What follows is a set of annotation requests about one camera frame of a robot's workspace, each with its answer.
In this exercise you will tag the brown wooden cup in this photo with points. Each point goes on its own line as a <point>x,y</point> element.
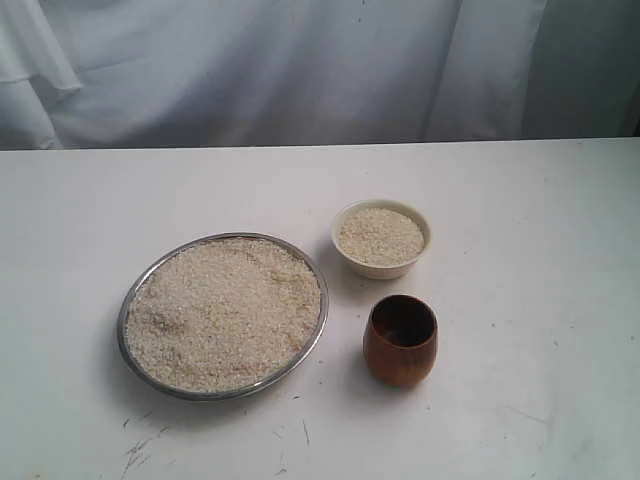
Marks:
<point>400,341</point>

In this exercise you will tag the white backdrop curtain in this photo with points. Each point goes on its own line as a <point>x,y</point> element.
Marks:
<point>147,74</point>

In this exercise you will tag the small cream rice bowl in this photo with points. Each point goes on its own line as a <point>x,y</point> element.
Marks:
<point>380,239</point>

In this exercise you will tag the large metal rice plate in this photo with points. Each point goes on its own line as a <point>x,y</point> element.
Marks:
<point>223,316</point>

